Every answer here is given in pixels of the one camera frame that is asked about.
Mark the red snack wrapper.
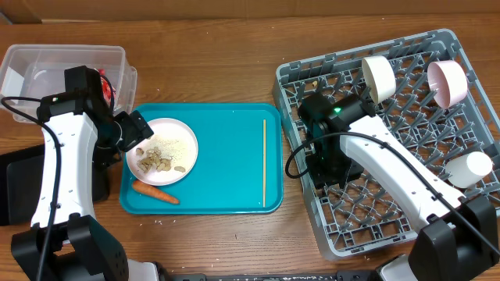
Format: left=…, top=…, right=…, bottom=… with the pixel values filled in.
left=98, top=69, right=116, bottom=112

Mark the white bowl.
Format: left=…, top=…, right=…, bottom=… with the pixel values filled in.
left=362, top=56, right=396, bottom=105

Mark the pink bowl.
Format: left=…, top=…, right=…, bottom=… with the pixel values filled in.
left=427, top=60, right=468, bottom=109

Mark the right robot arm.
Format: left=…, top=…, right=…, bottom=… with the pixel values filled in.
left=298, top=93, right=499, bottom=280

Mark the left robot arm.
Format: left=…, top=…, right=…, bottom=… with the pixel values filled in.
left=11, top=66, right=168, bottom=280

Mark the grey dishwasher rack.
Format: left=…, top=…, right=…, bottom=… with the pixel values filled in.
left=273, top=29, right=499, bottom=261

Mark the pile of peanut shells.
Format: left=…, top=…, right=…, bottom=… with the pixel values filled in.
left=135, top=147, right=186, bottom=174

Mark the pink round plate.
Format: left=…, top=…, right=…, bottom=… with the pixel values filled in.
left=126, top=118, right=198, bottom=186

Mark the orange carrot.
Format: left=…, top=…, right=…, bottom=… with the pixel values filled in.
left=132, top=180, right=180, bottom=205

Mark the teal serving tray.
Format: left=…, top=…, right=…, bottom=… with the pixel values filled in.
left=120, top=103, right=284, bottom=215

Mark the black plastic tray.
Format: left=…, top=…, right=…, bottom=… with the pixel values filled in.
left=0, top=143, right=110, bottom=227

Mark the clear plastic bin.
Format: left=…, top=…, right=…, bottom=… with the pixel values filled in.
left=1, top=44, right=138, bottom=115

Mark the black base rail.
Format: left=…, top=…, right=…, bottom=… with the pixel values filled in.
left=163, top=255, right=411, bottom=281

